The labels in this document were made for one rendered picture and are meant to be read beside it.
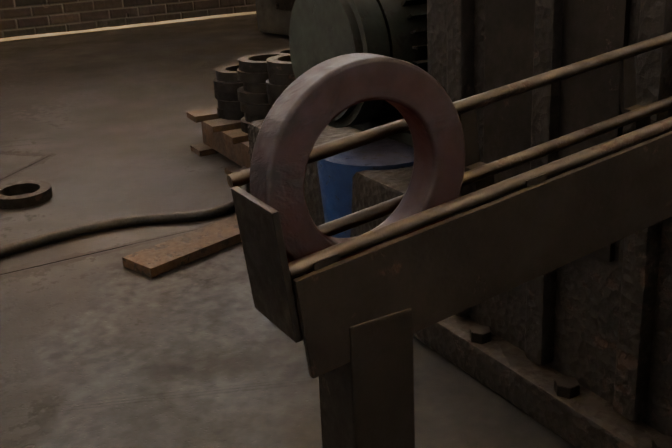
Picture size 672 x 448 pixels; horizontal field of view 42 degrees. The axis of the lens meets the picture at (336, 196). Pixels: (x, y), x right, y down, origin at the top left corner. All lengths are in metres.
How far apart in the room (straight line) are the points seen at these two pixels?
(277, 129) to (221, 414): 1.00
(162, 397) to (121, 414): 0.08
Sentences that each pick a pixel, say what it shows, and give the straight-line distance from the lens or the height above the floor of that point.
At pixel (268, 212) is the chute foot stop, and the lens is 0.62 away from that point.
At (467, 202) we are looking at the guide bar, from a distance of 0.71.
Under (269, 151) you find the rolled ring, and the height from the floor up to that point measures 0.67.
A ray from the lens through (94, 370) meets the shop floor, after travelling 1.78.
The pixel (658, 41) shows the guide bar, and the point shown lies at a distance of 0.96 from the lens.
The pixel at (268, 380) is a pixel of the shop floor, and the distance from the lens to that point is 1.66.
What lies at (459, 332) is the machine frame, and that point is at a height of 0.07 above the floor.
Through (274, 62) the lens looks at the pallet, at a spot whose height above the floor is 0.41.
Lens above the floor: 0.84
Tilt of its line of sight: 19 degrees down
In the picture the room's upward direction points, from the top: 3 degrees counter-clockwise
